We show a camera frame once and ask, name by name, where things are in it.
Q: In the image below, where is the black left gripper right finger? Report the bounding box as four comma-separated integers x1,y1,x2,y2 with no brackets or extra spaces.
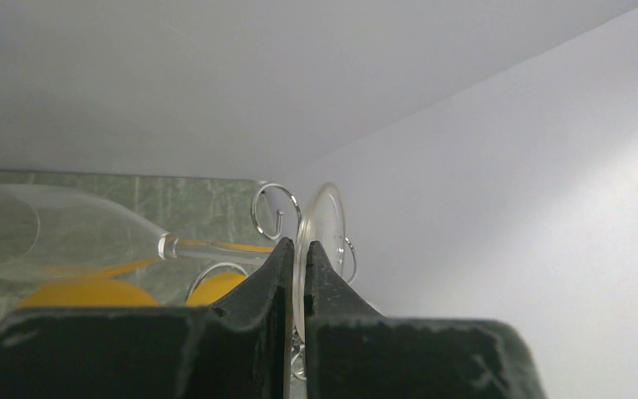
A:
304,241,546,398

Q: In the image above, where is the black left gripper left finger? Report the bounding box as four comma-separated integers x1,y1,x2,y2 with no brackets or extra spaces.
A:
0,238,295,398

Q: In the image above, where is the orange plastic goblet front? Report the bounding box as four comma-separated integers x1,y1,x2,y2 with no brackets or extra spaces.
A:
16,255,276,309

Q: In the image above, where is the orange plastic goblet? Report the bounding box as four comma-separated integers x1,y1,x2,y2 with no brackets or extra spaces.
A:
16,255,276,309
185,273,246,307

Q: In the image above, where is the small clear wine glass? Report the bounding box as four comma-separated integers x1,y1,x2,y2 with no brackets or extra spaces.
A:
0,182,347,342

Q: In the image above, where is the chrome wire wine glass rack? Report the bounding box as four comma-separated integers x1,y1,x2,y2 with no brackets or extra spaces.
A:
184,182,359,381

